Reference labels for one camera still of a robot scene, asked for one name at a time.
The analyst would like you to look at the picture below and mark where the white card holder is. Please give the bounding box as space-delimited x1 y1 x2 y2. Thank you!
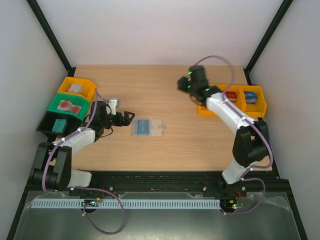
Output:
131 118 167 137

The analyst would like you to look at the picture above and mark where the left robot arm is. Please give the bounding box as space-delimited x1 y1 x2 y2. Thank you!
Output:
28 100 135 192

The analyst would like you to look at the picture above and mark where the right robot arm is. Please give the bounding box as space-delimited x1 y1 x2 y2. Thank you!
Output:
177 65 272 196

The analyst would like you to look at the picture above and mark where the yellow bin with black cards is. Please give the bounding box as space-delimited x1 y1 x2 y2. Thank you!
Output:
197 85 222 116

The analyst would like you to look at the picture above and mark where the red card stack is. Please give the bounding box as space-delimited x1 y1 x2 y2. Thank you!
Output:
225 91 237 102

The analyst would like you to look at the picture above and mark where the yellow bin with red cards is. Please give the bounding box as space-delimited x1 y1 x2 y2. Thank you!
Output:
226 84 246 112

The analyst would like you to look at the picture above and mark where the grey holder in yellow bin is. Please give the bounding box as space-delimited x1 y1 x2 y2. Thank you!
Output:
67 83 83 94

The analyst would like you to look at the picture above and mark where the holder with red card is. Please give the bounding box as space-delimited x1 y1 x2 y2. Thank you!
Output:
56 100 72 112

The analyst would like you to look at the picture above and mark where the teal holder in black bin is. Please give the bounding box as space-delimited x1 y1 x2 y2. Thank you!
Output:
52 119 67 134

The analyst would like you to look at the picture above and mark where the blue card stack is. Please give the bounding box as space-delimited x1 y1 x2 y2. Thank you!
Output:
243 91 258 104

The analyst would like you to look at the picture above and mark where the yellow bin with blue cards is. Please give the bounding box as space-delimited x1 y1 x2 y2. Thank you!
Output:
240 85 267 118

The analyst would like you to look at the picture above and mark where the green bin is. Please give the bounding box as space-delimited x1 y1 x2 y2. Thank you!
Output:
47 93 90 120

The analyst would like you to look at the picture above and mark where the yellow bin far left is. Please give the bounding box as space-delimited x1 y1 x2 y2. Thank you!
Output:
57 76 97 102

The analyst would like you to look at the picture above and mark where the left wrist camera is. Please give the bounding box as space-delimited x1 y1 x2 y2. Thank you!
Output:
108 98 120 116

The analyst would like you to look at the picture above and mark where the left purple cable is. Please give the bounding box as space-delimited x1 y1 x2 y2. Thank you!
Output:
41 87 126 235

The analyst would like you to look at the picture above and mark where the purple cable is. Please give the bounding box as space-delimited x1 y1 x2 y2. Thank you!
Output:
192 55 275 216
41 87 126 235

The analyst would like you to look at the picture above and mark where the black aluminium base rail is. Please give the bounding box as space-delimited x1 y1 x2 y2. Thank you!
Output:
24 170 291 198

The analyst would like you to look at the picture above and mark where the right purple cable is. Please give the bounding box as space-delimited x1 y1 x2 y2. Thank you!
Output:
192 55 275 216

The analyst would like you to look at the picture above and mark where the white slotted cable duct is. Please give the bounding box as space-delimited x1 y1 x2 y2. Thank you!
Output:
30 198 221 210

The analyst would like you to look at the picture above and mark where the right black frame post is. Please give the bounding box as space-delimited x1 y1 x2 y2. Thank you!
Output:
244 0 294 75

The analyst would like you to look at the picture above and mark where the black frame post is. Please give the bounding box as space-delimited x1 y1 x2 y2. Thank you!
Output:
244 0 294 75
26 0 76 77

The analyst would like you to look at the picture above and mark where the left black frame post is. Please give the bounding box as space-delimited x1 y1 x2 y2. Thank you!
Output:
26 0 76 77

